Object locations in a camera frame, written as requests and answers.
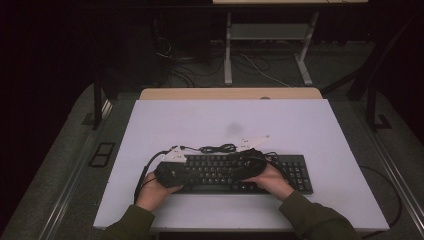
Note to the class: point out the round table grommet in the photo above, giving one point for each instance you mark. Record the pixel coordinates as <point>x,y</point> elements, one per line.
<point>265,98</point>

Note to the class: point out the wooden table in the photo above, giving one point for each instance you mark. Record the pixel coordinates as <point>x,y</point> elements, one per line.
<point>200,93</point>

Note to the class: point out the white table board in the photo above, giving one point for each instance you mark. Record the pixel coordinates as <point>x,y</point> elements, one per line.
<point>216,120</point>

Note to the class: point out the person's right hand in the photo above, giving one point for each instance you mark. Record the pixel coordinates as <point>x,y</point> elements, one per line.
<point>273,185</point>

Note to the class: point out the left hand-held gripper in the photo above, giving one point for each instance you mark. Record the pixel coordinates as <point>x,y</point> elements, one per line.
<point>173,176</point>

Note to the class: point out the white metal stand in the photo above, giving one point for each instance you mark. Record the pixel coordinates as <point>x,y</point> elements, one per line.
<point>266,31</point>

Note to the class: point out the black computer keyboard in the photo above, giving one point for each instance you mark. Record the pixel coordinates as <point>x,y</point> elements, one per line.
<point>213,173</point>

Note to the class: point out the black metal stand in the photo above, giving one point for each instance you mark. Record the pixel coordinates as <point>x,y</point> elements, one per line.
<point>371,106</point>
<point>97,103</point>

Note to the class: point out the black floor socket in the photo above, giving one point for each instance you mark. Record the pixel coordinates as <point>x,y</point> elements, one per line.
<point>101,154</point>

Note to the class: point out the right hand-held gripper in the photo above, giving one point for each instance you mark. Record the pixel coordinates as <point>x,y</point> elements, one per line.
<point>250,165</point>

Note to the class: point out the person's left hand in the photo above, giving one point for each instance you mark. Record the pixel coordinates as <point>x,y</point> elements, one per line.
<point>153,195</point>

